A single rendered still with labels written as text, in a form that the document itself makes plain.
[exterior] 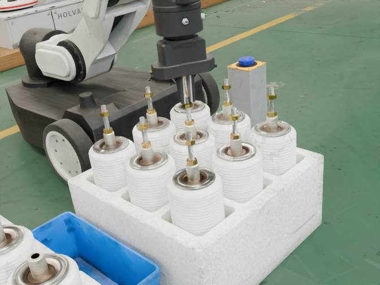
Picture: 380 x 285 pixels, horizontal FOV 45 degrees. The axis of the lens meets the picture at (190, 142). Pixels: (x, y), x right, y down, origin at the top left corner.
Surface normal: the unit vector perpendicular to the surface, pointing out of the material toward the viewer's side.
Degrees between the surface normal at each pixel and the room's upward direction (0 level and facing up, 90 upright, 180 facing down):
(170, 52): 90
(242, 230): 90
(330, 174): 0
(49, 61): 90
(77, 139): 49
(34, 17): 90
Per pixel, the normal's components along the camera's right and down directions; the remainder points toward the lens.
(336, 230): -0.10, -0.89
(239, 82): -0.69, 0.38
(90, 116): 0.46, -0.47
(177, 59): 0.30, 0.40
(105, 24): 0.68, 0.68
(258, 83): 0.72, 0.24
